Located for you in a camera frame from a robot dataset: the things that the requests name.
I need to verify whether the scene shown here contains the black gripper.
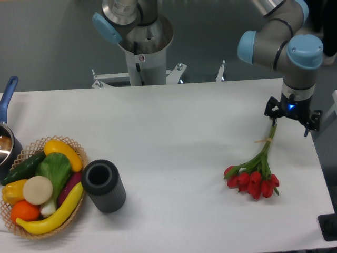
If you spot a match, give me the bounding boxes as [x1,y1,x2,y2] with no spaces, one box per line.
[264,93,323,137]

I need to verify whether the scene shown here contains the red tulip bouquet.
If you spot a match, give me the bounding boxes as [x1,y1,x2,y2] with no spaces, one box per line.
[224,123,280,200]

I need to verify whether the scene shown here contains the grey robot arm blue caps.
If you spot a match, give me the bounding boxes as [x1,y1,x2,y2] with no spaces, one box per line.
[237,1,323,133]

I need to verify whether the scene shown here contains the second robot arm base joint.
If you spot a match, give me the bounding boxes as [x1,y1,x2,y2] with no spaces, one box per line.
[92,0,158,44]

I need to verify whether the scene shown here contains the black device at table edge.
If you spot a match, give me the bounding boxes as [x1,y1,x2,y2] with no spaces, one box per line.
[318,213,336,241]

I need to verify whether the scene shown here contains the dark grey ribbed vase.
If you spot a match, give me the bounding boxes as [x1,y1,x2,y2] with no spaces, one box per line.
[82,159,126,213]

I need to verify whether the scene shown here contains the purple eggplant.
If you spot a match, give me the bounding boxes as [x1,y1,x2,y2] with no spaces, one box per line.
[57,172,82,207]

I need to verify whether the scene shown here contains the woven wicker basket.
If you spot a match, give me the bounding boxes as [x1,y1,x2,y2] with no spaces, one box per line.
[1,135,88,240]

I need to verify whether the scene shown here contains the yellow squash in basket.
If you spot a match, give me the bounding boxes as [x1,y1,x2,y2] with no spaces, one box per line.
[43,139,83,172]

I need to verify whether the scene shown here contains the green lettuce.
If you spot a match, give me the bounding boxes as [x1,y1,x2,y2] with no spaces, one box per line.
[35,153,71,217]

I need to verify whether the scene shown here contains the beige round disc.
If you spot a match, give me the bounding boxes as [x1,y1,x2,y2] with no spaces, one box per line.
[23,176,53,205]

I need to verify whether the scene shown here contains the dark green cucumber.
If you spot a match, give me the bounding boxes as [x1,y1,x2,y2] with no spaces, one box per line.
[1,152,46,186]

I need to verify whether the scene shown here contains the long yellow squash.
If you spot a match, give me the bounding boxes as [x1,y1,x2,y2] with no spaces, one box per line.
[16,182,84,235]

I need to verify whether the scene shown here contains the orange fruit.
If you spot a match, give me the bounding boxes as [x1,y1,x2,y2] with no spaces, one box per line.
[11,200,40,223]

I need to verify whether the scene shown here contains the yellow bell pepper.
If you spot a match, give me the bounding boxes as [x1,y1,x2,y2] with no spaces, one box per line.
[2,179,27,205]

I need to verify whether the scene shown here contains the white metal frame bracket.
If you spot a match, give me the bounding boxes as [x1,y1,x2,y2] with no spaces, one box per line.
[91,60,226,89]

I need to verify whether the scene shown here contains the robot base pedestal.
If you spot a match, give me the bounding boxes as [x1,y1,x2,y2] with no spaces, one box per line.
[117,15,174,86]

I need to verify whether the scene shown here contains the blue handled saucepan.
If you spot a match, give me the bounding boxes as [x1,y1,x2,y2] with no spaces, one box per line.
[1,76,22,180]

